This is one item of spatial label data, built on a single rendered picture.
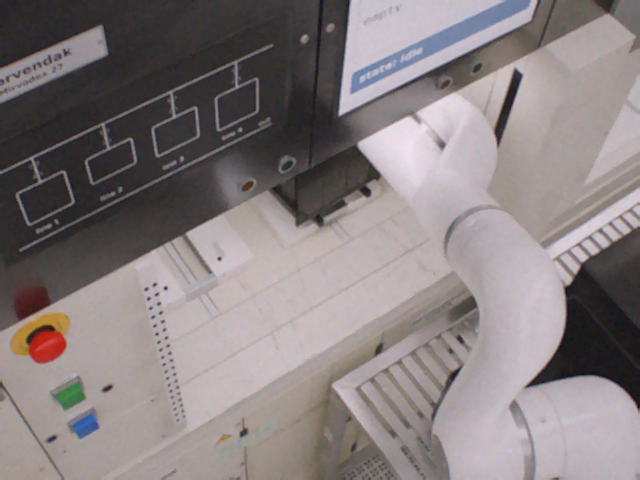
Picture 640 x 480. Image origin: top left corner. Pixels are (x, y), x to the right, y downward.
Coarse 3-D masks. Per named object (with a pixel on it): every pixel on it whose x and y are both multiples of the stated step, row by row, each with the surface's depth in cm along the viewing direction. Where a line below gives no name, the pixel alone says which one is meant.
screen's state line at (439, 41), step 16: (512, 0) 97; (528, 0) 99; (480, 16) 95; (496, 16) 97; (448, 32) 94; (464, 32) 96; (416, 48) 93; (432, 48) 94; (384, 64) 91; (400, 64) 93; (352, 80) 90; (368, 80) 92
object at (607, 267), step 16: (624, 240) 160; (592, 256) 158; (608, 256) 158; (624, 256) 158; (592, 272) 156; (608, 272) 156; (624, 272) 156; (576, 288) 161; (592, 288) 157; (608, 288) 155; (624, 288) 155; (592, 304) 159; (608, 304) 155; (624, 304) 153; (608, 320) 157; (624, 320) 153; (624, 336) 155
